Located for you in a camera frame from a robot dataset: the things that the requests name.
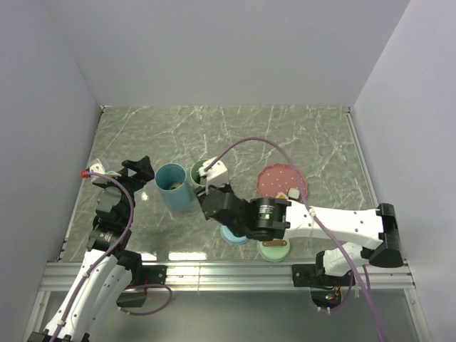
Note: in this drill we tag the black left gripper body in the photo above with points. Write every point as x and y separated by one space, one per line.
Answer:
130 184

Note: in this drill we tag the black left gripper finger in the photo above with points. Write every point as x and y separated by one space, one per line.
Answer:
131 165
144 171

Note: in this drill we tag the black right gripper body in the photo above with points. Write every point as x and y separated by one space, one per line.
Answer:
202 192

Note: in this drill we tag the blue lid with handle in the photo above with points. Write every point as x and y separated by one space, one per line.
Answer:
230 238

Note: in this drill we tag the cream steamed bun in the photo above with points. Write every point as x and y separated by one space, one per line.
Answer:
174 186

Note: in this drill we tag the orange sushi roll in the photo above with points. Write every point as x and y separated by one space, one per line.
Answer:
282 195

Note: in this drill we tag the green lid with handle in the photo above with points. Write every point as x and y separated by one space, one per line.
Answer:
274 251

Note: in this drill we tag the white rice sushi piece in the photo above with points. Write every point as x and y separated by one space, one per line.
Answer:
293 193

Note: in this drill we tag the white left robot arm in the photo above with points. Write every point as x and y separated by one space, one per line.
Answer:
108 268

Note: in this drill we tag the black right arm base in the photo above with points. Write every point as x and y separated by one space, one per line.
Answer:
315 276

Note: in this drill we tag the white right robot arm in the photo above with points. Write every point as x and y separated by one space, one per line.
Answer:
362 237

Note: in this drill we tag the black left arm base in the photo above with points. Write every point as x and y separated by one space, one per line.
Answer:
149 274

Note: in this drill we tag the blue cylindrical lunch container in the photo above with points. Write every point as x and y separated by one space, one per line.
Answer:
180 198

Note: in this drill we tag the green cylindrical lunch container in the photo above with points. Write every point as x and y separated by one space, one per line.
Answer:
196 179

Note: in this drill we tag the pink dotted plate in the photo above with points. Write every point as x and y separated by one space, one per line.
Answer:
280 177

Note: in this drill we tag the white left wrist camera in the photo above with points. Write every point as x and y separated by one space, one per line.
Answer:
99 166

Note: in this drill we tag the aluminium front frame rail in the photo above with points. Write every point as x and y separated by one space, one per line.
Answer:
219 276

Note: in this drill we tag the aluminium table edge rail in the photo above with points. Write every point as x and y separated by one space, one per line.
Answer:
367 171

